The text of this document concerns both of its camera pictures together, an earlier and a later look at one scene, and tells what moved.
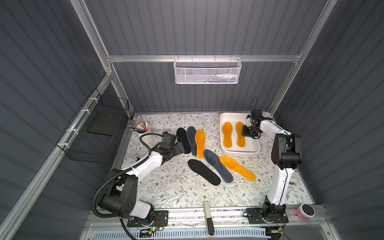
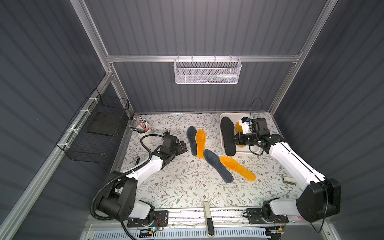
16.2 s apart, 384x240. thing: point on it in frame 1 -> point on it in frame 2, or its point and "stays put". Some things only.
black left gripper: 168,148 stays put
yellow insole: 240,140 stays put
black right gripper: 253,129 -> 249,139
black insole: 204,171 -> 227,126
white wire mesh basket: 207,70 stays put
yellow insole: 238,168 stays put
